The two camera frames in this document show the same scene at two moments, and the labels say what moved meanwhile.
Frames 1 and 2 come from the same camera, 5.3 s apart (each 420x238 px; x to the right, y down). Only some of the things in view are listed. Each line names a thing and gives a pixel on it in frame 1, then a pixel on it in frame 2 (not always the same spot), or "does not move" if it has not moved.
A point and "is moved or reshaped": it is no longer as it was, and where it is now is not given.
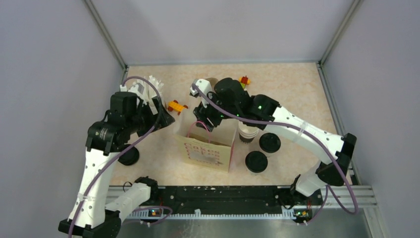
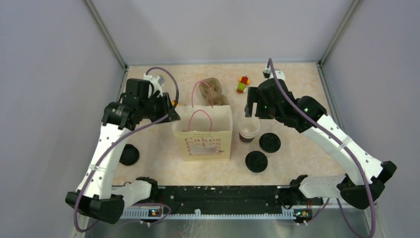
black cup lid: [256, 161] does not move
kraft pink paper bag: [201, 147] is moved or reshaped
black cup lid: [270, 142] does not move
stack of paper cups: [246, 134] does not move
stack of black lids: [130, 157] does not move
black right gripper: [202, 114] to [254, 96]
